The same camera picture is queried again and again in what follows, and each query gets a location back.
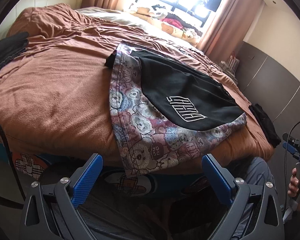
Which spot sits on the black patterned bear pants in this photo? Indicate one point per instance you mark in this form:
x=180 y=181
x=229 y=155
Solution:
x=164 y=112

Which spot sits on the patterned bed sheet side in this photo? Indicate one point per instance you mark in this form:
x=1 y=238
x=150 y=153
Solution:
x=36 y=165

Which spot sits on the brown bed blanket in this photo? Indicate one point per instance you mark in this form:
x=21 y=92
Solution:
x=54 y=97

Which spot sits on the pile of clothes by window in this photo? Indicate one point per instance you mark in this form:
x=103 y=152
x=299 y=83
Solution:
x=162 y=14

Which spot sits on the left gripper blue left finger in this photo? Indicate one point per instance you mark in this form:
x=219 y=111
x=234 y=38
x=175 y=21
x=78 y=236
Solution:
x=83 y=179

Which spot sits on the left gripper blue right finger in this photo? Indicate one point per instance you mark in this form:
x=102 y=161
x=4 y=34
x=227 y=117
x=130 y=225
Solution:
x=219 y=178

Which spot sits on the striped box on nightstand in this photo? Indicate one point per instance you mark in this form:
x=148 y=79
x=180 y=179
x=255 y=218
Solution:
x=232 y=63

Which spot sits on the pink curtain right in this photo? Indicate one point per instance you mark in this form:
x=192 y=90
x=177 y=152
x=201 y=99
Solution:
x=227 y=27

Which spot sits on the black clothes at bed left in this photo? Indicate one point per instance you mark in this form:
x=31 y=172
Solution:
x=11 y=47

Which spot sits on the folded black garment on bed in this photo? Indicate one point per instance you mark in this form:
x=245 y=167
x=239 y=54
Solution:
x=266 y=124

